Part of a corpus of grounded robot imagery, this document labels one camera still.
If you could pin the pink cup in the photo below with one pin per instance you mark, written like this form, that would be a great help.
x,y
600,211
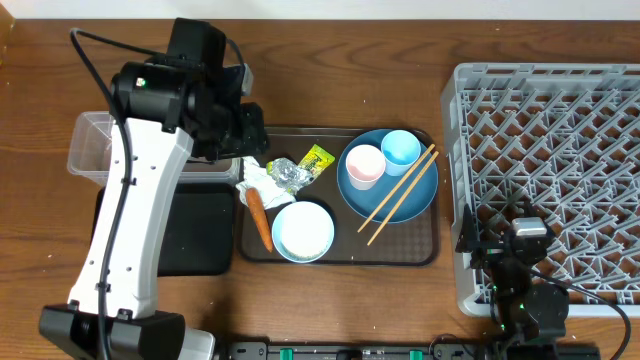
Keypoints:
x,y
365,165

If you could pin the upper wooden chopstick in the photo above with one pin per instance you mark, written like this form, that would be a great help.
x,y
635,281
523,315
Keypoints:
x,y
429,150

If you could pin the light blue bowl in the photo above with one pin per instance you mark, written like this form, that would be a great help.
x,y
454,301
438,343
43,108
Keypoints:
x,y
303,232

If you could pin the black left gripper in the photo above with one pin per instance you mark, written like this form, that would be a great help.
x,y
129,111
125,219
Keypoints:
x,y
253,138

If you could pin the orange carrot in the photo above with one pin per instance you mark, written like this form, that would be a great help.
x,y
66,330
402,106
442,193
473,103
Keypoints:
x,y
257,211

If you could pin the clear plastic bin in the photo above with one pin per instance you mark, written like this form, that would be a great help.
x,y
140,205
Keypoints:
x,y
90,153

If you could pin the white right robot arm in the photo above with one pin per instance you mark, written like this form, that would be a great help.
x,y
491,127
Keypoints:
x,y
531,315

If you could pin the wooden chopstick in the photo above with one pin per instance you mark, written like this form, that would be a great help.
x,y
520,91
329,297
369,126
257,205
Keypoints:
x,y
429,150
402,199

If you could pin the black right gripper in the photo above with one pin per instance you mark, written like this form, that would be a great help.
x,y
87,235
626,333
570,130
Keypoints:
x,y
487,250

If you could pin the brown serving tray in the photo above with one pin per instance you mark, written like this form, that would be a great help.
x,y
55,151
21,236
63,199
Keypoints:
x,y
412,243

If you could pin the light blue cup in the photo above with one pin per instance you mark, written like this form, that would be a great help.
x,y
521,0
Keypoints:
x,y
401,149

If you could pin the black waste tray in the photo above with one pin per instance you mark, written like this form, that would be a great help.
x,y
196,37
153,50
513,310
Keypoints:
x,y
198,239

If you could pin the yellow snack wrapper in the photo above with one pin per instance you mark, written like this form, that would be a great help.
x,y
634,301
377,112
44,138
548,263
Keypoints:
x,y
316,160

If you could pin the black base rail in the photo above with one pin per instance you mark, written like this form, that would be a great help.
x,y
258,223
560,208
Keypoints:
x,y
436,351

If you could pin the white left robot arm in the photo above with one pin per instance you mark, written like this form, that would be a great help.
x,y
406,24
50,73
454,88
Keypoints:
x,y
175,105

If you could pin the grey dishwasher rack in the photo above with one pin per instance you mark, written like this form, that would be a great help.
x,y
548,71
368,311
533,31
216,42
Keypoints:
x,y
563,138

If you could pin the aluminium foil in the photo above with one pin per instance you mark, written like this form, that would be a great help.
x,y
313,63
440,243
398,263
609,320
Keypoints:
x,y
288,175

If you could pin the lower wooden chopstick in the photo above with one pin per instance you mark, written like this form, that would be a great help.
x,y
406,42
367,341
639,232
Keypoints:
x,y
402,199

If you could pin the white napkin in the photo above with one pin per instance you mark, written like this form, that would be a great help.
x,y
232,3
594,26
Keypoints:
x,y
256,177

